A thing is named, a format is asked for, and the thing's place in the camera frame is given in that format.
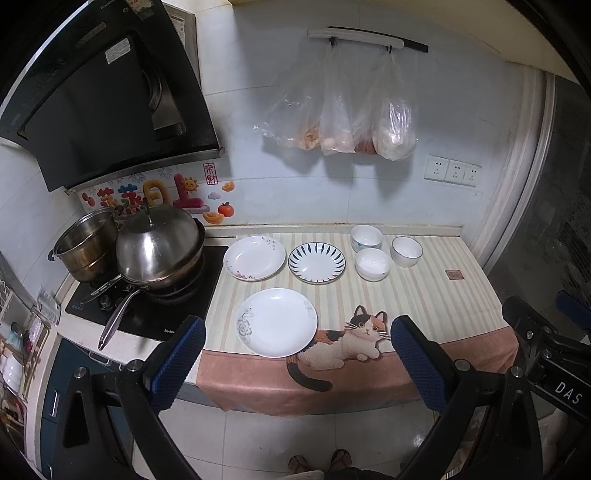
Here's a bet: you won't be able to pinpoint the white wall socket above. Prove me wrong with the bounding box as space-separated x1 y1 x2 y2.
424 155 450 182
462 164 482 187
444 160 467 185

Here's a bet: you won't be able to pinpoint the colourful wall sticker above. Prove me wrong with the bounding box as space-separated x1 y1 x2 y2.
78 160 238 226

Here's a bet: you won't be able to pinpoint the white bowl blue dots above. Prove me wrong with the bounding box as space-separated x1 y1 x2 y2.
349 225 383 253

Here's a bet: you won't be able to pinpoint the striped cat table cloth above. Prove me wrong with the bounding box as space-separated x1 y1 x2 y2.
195 233 518 416

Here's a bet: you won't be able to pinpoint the clear plastic bag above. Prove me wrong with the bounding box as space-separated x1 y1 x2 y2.
254 44 331 151
318 37 355 156

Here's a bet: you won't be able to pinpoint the wall hook rail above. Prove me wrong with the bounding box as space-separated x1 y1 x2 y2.
308 26 429 53

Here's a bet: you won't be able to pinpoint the blue cabinet front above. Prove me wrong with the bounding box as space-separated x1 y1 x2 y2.
40 339 120 479

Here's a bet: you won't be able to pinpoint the person foot sandal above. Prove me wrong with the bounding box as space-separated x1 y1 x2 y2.
329 449 353 473
288 455 312 474

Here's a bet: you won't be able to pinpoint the middle white wall socket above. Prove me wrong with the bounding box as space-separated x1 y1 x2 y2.
444 160 467 185

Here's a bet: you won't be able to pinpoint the person left foot sandal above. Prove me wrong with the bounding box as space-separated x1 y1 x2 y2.
288 455 312 474

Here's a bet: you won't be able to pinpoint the person right foot sandal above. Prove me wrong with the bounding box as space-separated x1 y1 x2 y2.
329 449 353 473

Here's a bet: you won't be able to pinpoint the right plastic bag white contents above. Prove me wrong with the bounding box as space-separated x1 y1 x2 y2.
370 50 417 161

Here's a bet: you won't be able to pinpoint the left clear plastic bag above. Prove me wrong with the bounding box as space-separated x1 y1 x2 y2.
254 44 331 151

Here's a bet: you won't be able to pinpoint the plain white bowl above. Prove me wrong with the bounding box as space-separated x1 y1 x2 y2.
355 248 392 282

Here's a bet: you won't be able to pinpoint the left white wall socket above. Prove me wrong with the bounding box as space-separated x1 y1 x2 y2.
424 155 450 182

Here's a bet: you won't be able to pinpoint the white plate pink flowers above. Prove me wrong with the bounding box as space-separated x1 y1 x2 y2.
223 235 287 282

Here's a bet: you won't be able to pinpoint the black range hood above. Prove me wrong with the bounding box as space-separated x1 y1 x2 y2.
1 1 222 190

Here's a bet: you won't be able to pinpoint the black induction cooktop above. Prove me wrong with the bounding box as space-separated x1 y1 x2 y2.
65 246 228 341

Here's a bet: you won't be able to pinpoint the brown cloth label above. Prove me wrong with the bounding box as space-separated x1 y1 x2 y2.
445 269 465 281

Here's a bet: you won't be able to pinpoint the right white wall socket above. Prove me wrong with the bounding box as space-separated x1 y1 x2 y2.
462 164 482 187

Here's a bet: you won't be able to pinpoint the red contents plastic bag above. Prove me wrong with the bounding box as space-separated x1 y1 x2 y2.
353 91 377 155

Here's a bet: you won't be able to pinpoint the steel wok with lid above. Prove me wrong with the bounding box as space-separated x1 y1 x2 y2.
98 204 205 350

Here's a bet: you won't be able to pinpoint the blue striped white plate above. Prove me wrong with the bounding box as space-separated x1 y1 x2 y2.
287 242 346 285

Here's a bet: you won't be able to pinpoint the white bowl dark rim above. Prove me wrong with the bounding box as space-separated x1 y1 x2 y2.
391 236 424 268

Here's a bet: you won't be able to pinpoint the middle clear plastic bag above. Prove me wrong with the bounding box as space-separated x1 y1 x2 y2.
318 37 355 156

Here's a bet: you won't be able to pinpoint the white plate grey flower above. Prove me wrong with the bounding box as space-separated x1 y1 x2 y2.
235 288 318 359

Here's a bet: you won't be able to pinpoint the steel stock pot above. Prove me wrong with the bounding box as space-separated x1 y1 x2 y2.
47 207 118 283

